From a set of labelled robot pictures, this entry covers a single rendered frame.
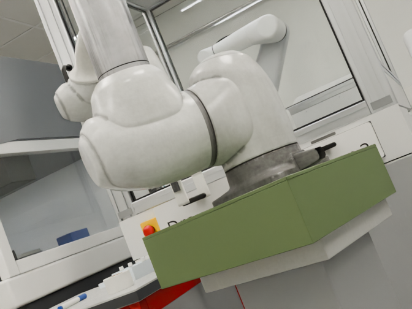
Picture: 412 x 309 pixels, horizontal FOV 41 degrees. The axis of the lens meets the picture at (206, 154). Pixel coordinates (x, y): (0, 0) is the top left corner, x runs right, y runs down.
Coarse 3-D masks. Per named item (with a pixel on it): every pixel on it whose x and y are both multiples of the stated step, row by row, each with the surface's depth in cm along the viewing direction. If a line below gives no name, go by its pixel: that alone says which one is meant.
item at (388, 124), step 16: (384, 112) 161; (400, 112) 159; (352, 128) 164; (384, 128) 161; (400, 128) 159; (304, 144) 170; (384, 144) 161; (400, 144) 159; (384, 160) 161; (128, 224) 196; (128, 240) 196
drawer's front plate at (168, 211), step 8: (216, 184) 148; (224, 184) 147; (192, 192) 151; (216, 192) 148; (224, 192) 148; (176, 200) 153; (200, 200) 150; (208, 200) 149; (160, 208) 155; (168, 208) 154; (176, 208) 153; (184, 208) 152; (192, 208) 151; (200, 208) 150; (208, 208) 150; (160, 216) 155; (168, 216) 154; (176, 216) 153; (184, 216) 153; (160, 224) 156
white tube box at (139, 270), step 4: (148, 260) 162; (136, 264) 167; (140, 264) 159; (144, 264) 160; (148, 264) 161; (128, 268) 156; (132, 268) 156; (136, 268) 157; (140, 268) 158; (144, 268) 159; (148, 268) 160; (152, 268) 162; (116, 272) 161; (132, 272) 155; (136, 272) 156; (140, 272) 157; (144, 272) 158; (148, 272) 160; (132, 276) 155; (136, 276) 156; (140, 276) 157
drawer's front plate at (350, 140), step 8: (360, 128) 162; (368, 128) 161; (336, 136) 165; (344, 136) 164; (352, 136) 163; (360, 136) 162; (368, 136) 161; (320, 144) 167; (344, 144) 164; (352, 144) 163; (360, 144) 162; (368, 144) 161; (376, 144) 160; (328, 152) 166; (336, 152) 165; (344, 152) 164
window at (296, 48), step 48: (144, 0) 190; (192, 0) 184; (240, 0) 177; (288, 0) 171; (192, 48) 185; (240, 48) 178; (288, 48) 172; (336, 48) 166; (288, 96) 173; (336, 96) 167; (144, 192) 195
